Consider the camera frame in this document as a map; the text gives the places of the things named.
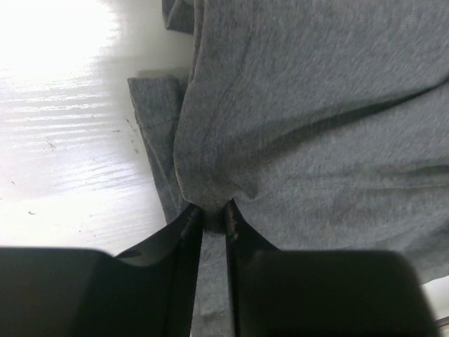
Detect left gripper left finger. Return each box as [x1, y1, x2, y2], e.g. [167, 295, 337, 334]
[1, 205, 203, 336]

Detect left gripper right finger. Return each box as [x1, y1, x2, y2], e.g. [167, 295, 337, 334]
[225, 202, 440, 336]

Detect grey shorts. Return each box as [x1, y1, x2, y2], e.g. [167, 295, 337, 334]
[128, 1, 448, 336]

